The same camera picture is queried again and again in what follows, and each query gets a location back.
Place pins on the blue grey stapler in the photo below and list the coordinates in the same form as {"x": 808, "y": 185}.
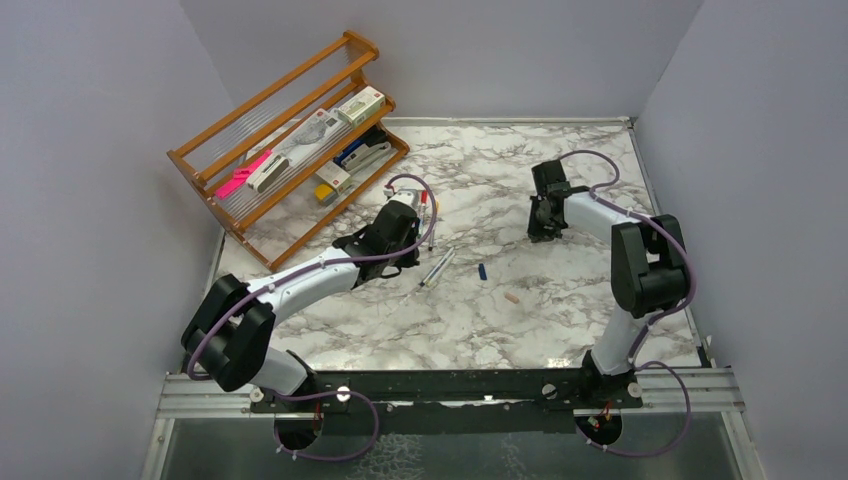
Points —
{"x": 355, "y": 154}

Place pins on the white whiteboard marker pen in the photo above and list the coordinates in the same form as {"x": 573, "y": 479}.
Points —
{"x": 421, "y": 210}

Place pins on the yellow grey eraser block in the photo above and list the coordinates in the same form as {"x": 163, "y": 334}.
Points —
{"x": 324, "y": 194}

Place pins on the long white printed box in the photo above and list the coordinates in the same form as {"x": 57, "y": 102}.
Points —
{"x": 307, "y": 139}

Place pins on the beige deli staples box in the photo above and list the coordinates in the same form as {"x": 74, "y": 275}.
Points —
{"x": 334, "y": 176}

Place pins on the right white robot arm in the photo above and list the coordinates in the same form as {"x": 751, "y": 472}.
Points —
{"x": 649, "y": 275}

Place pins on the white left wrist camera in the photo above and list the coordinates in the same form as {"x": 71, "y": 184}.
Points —
{"x": 408, "y": 196}

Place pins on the green white deli box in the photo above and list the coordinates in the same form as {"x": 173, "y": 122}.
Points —
{"x": 361, "y": 106}

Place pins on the wooden shelf rack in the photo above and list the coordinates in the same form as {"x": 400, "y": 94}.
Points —
{"x": 274, "y": 225}

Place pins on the pink highlighter marker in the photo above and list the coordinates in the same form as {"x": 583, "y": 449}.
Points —
{"x": 240, "y": 176}

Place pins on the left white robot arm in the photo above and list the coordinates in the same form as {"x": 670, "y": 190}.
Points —
{"x": 228, "y": 338}

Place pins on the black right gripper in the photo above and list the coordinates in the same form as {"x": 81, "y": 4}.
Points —
{"x": 537, "y": 233}

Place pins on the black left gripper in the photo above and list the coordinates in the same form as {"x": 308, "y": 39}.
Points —
{"x": 407, "y": 261}

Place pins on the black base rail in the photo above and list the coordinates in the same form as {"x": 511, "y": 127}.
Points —
{"x": 436, "y": 402}

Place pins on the white blue tip marker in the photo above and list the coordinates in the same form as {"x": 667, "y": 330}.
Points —
{"x": 435, "y": 271}

